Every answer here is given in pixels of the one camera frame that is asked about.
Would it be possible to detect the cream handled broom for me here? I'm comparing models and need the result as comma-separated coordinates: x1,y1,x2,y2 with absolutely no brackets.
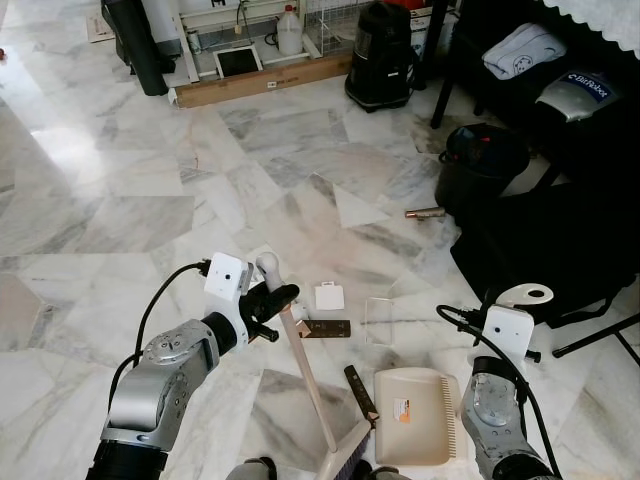
257,252,376,480

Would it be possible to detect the cream dustpan with loop handle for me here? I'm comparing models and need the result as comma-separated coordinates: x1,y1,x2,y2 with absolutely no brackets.
373,283,556,467

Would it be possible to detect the clear plastic piece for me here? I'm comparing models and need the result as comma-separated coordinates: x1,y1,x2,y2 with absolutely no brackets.
364,296,397,347

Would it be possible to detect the grey left robot foot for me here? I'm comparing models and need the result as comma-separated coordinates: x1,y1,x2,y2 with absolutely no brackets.
225,457,278,480

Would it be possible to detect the grey robot foot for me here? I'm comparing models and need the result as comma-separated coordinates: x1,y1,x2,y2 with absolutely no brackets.
225,457,278,480
350,462,411,480

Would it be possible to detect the grey right robot foot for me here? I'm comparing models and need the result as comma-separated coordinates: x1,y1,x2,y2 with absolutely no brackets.
350,462,411,480

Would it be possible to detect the long wooden plank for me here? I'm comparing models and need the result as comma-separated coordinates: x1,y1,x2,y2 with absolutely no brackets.
168,54,354,109

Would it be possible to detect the black lidded bucket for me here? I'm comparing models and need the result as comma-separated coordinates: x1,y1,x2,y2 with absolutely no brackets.
436,122,533,213

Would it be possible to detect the white framed dark panel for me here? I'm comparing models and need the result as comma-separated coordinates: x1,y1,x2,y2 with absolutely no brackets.
213,44,264,79

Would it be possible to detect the black canister vacuum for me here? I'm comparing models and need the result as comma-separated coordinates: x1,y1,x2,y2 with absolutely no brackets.
344,0,419,113

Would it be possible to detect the black metal stand foot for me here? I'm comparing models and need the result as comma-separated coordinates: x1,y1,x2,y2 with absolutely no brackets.
552,312,640,366

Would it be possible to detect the white plastic jug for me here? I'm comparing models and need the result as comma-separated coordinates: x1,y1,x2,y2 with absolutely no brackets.
276,4,305,57

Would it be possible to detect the black table leg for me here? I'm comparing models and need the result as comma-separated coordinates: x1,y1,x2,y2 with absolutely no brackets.
430,0,471,131

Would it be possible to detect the large black fabric bag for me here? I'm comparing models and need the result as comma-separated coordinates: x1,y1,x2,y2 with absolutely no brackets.
450,175,640,323

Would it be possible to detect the black cylinder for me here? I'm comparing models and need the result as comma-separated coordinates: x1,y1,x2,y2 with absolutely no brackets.
100,0,173,98

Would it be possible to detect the white cylinder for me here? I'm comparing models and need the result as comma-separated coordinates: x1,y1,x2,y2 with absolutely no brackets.
140,0,183,56

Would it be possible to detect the white soft bag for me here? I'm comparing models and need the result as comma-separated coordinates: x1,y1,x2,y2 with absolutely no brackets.
482,22,569,81

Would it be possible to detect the grey bag with blue label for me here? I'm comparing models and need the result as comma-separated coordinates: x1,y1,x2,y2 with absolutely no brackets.
536,70,619,124

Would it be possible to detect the white lace tablecloth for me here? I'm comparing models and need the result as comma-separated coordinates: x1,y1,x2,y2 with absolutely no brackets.
540,0,640,59

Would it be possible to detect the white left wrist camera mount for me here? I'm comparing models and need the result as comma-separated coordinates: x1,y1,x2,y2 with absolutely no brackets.
204,252,253,326

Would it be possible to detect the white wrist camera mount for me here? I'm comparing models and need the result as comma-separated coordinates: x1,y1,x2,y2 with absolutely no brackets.
482,305,533,363
204,252,253,326

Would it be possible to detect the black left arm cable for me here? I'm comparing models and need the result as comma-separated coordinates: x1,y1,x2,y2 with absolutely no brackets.
105,260,213,411

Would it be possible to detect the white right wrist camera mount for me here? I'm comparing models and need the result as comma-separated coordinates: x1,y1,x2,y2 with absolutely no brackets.
482,305,533,363

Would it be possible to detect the white wire cage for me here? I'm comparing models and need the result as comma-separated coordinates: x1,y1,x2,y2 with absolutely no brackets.
300,0,363,58

